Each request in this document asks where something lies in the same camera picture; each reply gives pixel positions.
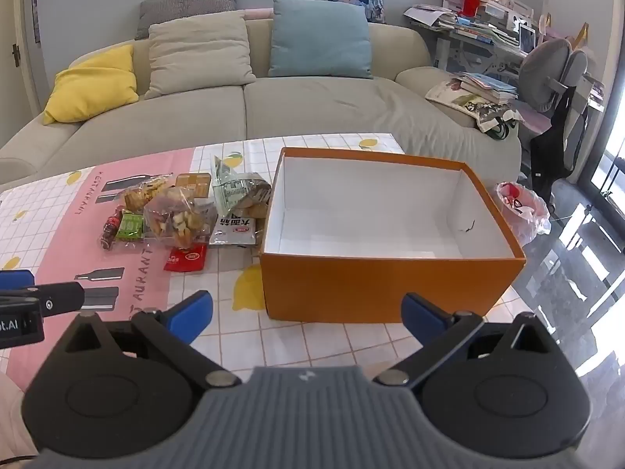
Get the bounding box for white tablet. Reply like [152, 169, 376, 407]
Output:
[518, 23, 538, 54]

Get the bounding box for stack of books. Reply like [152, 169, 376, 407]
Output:
[446, 72, 518, 106]

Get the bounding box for beige pillow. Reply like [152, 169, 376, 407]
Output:
[144, 14, 257, 100]

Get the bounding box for orange cardboard box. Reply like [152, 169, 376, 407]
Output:
[259, 147, 527, 324]

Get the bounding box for glass balcony door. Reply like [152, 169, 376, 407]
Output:
[588, 0, 625, 257]

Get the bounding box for orange brown cracker packet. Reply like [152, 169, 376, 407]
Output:
[175, 172, 212, 201]

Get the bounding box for pile of papers and books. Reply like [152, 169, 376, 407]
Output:
[404, 4, 519, 48]

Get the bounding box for pink white printed tablecloth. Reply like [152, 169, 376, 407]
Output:
[0, 133, 533, 382]

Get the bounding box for clear bag of cookies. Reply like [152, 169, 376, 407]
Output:
[122, 178, 173, 214]

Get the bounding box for red snack packet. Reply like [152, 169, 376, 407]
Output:
[163, 244, 209, 273]

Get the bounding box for clear bag of cube snacks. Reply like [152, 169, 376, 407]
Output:
[143, 186, 218, 250]

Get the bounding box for green white bread bag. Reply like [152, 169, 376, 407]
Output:
[211, 155, 273, 220]

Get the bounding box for yellow pillow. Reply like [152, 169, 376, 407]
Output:
[43, 44, 140, 125]

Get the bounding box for light blue pillow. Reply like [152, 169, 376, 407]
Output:
[268, 0, 374, 80]

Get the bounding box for white cluttered desk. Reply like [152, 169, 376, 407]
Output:
[405, 0, 555, 76]

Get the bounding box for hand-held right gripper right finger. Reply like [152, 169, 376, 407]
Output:
[372, 292, 562, 388]

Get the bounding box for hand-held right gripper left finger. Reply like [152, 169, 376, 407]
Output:
[62, 290, 243, 388]

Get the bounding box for bottle shaped candy pack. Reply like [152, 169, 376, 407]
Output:
[100, 205, 126, 251]

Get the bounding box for small green snack packet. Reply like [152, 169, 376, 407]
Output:
[117, 210, 146, 242]

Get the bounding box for grey desk chair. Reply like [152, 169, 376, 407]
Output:
[512, 38, 606, 186]

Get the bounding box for trash bin with pink bag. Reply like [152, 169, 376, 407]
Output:
[495, 181, 552, 248]

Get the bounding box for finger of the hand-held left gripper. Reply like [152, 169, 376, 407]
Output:
[0, 281, 88, 315]
[0, 270, 36, 297]

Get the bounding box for black garment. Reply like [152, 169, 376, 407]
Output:
[530, 85, 593, 199]

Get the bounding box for beige sofa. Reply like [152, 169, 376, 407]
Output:
[0, 23, 523, 191]

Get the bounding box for grey pillow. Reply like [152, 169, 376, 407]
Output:
[134, 0, 239, 41]

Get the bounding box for white packet with red label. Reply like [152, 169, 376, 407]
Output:
[209, 214, 257, 248]

